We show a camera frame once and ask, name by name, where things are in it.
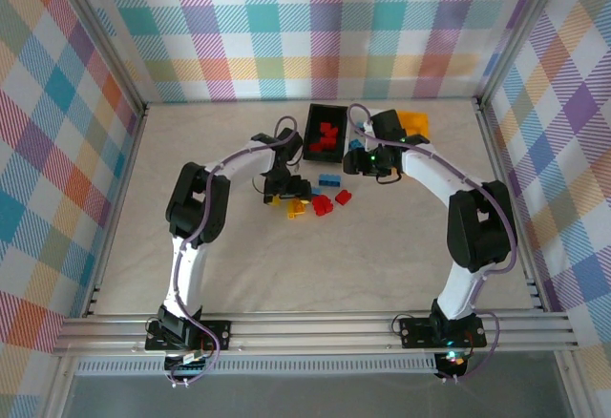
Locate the aluminium frame cross rail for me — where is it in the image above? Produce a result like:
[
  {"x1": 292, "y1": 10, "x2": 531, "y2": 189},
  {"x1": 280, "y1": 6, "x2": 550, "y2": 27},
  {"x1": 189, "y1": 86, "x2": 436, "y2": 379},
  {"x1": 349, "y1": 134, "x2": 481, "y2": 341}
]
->
[{"x1": 51, "y1": 311, "x2": 579, "y2": 358}]

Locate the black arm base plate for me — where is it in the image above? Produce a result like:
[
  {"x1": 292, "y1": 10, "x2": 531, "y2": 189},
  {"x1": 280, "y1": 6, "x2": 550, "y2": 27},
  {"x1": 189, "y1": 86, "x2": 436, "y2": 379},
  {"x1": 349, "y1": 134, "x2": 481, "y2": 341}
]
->
[
  {"x1": 144, "y1": 318, "x2": 233, "y2": 354},
  {"x1": 399, "y1": 315, "x2": 489, "y2": 349}
]

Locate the small circuit board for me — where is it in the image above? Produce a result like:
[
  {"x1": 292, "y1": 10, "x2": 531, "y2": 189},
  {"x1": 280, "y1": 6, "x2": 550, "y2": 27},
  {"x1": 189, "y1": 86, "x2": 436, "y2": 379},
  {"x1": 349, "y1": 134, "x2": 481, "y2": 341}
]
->
[
  {"x1": 164, "y1": 349, "x2": 214, "y2": 376},
  {"x1": 436, "y1": 349, "x2": 470, "y2": 380}
]

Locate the aluminium frame post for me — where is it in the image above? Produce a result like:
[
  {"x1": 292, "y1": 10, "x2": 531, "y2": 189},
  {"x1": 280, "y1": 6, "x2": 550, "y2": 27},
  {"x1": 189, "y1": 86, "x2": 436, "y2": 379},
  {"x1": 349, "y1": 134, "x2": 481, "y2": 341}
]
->
[
  {"x1": 475, "y1": 0, "x2": 570, "y2": 107},
  {"x1": 55, "y1": 0, "x2": 150, "y2": 115}
]

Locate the aluminium frame side rail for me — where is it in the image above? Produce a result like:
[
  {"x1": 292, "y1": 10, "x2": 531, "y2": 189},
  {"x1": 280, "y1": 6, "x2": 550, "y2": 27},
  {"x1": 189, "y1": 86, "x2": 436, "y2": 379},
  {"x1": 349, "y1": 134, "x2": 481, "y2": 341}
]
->
[
  {"x1": 81, "y1": 102, "x2": 150, "y2": 318},
  {"x1": 473, "y1": 96, "x2": 551, "y2": 313}
]

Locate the purple cable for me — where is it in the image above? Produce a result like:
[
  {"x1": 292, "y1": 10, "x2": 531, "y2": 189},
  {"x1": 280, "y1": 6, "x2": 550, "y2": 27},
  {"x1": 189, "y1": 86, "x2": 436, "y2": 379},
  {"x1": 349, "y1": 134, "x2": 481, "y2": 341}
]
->
[
  {"x1": 165, "y1": 115, "x2": 301, "y2": 387},
  {"x1": 347, "y1": 104, "x2": 520, "y2": 385}
]

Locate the black rectangular container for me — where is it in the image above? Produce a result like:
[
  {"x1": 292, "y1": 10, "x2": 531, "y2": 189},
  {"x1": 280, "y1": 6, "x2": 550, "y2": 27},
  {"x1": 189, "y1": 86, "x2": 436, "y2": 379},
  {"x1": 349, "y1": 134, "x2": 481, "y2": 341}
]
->
[{"x1": 302, "y1": 102, "x2": 351, "y2": 164}]

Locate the orange container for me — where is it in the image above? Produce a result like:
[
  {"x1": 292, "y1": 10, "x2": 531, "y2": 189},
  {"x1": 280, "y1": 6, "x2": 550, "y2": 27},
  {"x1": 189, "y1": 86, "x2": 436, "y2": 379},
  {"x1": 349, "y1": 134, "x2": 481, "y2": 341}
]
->
[{"x1": 397, "y1": 110, "x2": 432, "y2": 140}]

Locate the grey slotted cable duct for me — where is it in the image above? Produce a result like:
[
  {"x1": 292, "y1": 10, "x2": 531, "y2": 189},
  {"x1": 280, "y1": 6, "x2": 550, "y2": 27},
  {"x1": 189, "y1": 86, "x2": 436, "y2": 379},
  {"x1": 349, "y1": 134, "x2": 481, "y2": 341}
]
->
[{"x1": 74, "y1": 358, "x2": 441, "y2": 377}]

